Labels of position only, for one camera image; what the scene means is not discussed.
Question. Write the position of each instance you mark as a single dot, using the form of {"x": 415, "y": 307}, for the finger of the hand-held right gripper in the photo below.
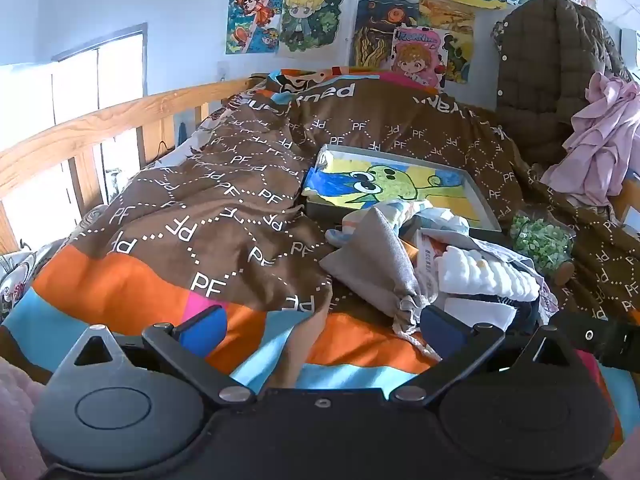
{"x": 600, "y": 342}

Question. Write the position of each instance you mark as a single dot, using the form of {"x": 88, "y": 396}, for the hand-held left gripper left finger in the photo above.
{"x": 202, "y": 331}

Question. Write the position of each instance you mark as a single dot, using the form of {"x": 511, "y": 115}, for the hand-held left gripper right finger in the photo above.
{"x": 445, "y": 335}

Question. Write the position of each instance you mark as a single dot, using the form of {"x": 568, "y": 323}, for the white towel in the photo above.
{"x": 485, "y": 270}

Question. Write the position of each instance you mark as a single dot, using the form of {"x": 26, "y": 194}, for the striped pastel towel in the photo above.
{"x": 440, "y": 217}

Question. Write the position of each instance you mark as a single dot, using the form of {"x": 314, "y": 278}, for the grey tray with painted bottom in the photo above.
{"x": 350, "y": 185}

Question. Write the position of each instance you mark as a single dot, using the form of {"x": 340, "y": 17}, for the white and orange box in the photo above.
{"x": 430, "y": 260}

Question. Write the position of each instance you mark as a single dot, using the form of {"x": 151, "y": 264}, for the brown printed blanket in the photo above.
{"x": 200, "y": 185}

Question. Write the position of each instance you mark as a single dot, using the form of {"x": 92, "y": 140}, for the pink cloth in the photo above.
{"x": 600, "y": 140}

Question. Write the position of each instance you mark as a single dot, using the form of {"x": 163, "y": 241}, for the pink fleece clothing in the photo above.
{"x": 15, "y": 410}

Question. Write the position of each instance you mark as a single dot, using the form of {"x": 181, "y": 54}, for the bright window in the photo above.
{"x": 115, "y": 75}

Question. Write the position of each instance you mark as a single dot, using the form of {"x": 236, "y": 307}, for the brown puffer jacket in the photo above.
{"x": 550, "y": 70}

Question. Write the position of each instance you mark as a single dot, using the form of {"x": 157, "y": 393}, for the white air conditioner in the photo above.
{"x": 631, "y": 45}

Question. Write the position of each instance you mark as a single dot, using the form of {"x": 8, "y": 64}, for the wooden bed end frame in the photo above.
{"x": 627, "y": 200}

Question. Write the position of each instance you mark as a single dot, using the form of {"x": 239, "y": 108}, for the wooden bed rail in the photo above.
{"x": 75, "y": 130}

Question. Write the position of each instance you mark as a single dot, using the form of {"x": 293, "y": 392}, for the pink chibi boy wall poster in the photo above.
{"x": 417, "y": 60}

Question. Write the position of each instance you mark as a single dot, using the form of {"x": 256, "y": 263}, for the swirly night wall poster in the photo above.
{"x": 380, "y": 25}

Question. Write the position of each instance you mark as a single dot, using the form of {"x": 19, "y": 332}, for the flying girl wall poster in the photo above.
{"x": 250, "y": 15}

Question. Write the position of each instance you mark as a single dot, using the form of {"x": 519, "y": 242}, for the orange landscape wall poster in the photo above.
{"x": 450, "y": 15}

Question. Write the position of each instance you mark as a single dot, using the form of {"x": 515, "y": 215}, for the blond boy wall poster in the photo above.
{"x": 310, "y": 15}

